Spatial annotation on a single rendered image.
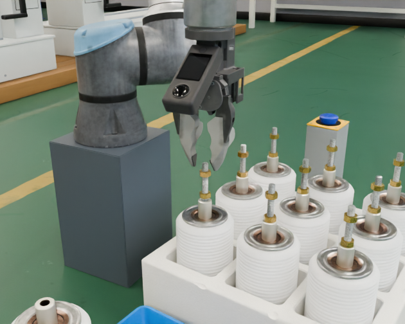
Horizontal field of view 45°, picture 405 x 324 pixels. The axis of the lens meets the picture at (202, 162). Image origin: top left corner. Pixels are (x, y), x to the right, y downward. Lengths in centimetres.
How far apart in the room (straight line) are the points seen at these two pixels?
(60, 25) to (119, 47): 237
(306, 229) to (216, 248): 15
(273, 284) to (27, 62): 223
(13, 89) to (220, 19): 201
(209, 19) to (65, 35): 264
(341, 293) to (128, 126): 52
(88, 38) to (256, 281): 53
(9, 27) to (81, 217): 189
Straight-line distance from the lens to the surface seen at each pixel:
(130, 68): 96
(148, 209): 105
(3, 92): 258
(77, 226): 108
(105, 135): 97
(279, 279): 74
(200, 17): 69
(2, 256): 126
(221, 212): 81
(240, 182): 88
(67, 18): 326
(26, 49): 277
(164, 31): 97
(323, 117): 108
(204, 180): 77
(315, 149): 109
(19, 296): 111
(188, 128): 75
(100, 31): 94
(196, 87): 65
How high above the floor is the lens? 64
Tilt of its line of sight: 22 degrees down
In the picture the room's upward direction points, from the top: straight up
